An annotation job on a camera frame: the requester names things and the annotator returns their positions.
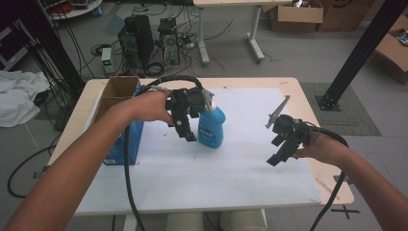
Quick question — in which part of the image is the large black computer tower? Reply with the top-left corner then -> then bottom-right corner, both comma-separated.
116,14 -> 155,70

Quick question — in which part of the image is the grey floor mat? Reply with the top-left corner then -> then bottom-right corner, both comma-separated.
299,82 -> 382,137

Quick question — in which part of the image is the open brown cardboard box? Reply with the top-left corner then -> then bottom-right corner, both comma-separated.
268,0 -> 324,34

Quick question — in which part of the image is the person's left hand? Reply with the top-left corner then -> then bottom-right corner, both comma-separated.
127,90 -> 176,126

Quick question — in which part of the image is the brown cardboard box with flaps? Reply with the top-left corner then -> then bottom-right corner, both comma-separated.
370,13 -> 408,87

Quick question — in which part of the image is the person's right hand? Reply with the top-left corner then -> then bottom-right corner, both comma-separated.
293,129 -> 349,167

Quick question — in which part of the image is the light wooden table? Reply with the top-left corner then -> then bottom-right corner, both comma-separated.
47,76 -> 355,231

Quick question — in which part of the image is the small black computer tower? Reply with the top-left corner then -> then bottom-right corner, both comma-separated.
157,17 -> 182,67

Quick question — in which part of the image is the grey metal rack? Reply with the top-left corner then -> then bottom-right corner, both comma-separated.
0,18 -> 31,72

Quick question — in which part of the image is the black frame post with cables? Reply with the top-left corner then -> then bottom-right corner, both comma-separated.
13,0 -> 87,99

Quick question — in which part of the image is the blue cardboard box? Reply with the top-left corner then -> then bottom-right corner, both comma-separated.
90,75 -> 145,167

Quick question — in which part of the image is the white-legged desk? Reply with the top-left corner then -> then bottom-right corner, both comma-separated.
192,0 -> 293,67

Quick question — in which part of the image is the blue bottle with white cap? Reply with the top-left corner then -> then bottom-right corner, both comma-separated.
197,103 -> 226,149

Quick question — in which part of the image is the black aluminium frame post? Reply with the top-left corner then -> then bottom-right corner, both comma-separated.
315,0 -> 408,112

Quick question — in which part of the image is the grey tape strip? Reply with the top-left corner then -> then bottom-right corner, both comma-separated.
333,174 -> 356,185

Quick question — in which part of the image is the dark tape strip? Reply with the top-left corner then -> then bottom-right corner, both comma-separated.
33,165 -> 51,180

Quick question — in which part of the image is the black floor cable loop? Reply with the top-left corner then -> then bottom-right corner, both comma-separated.
6,143 -> 58,198

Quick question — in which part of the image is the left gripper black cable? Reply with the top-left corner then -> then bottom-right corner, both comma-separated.
123,74 -> 205,231

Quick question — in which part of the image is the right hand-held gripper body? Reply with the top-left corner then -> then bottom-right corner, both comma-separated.
265,94 -> 313,149

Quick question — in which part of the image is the tall brown cardboard box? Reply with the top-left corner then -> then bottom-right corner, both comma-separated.
317,0 -> 375,33

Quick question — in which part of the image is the white crumpled cloth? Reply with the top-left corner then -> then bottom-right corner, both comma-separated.
0,69 -> 51,129

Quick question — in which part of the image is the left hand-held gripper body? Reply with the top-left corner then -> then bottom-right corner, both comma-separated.
165,88 -> 216,127

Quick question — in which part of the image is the white foam mat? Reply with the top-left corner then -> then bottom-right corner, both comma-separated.
74,87 -> 322,216

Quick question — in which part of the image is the coiled black cable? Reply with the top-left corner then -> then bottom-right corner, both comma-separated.
143,61 -> 166,78

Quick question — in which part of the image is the round white table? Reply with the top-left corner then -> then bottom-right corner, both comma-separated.
38,0 -> 104,21

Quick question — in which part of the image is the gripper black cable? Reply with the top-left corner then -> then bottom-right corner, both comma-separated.
301,119 -> 350,231
123,74 -> 205,231

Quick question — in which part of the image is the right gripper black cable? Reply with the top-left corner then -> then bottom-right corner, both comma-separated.
301,119 -> 350,231

